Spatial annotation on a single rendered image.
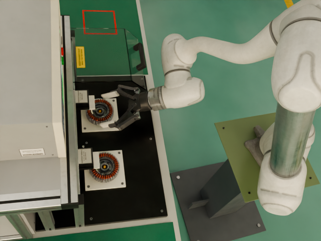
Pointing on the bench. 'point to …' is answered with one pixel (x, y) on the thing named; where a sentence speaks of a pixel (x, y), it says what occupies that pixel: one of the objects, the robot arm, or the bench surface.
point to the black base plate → (151, 165)
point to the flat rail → (76, 139)
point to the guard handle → (140, 56)
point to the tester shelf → (45, 162)
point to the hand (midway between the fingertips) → (104, 110)
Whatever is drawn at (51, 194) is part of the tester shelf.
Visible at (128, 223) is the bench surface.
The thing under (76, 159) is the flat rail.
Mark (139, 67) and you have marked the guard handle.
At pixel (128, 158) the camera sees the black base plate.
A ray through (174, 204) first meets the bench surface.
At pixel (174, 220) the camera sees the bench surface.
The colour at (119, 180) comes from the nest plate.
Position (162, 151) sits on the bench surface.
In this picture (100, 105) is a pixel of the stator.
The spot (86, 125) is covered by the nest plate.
